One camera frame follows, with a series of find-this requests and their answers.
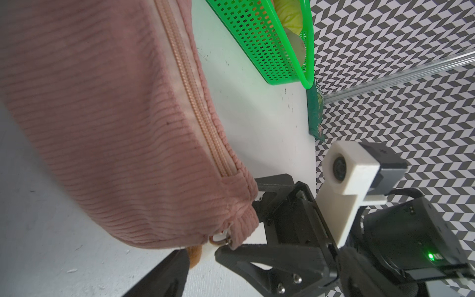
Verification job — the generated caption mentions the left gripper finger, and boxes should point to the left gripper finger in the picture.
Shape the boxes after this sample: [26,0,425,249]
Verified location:
[123,249,190,297]

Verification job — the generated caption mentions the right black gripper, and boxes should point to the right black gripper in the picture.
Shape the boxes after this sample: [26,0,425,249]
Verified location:
[215,174,338,297]

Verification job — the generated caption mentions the pink corduroy bag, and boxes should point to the pink corduroy bag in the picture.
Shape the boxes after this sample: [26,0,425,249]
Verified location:
[1,1,259,249]

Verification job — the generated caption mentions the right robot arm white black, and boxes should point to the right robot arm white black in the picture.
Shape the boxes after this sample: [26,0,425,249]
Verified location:
[215,174,475,297]

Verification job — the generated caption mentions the green book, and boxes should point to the green book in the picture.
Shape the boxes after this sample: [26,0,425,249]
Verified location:
[306,80,325,142]

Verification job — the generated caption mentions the grey green toy avocado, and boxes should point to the grey green toy avocado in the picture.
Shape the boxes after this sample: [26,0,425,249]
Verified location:
[284,27,306,66]

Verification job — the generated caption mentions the green plastic basket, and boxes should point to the green plastic basket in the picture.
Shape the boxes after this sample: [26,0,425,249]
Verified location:
[207,0,314,89]

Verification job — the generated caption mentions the light green toy cabbage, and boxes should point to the light green toy cabbage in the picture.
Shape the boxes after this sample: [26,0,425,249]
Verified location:
[273,0,303,35]

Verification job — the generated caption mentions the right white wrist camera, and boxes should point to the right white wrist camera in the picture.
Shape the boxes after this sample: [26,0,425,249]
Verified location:
[315,141,408,248]

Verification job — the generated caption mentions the right aluminium corner post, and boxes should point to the right aluminium corner post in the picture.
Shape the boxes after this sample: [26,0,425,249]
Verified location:
[324,50,475,105]

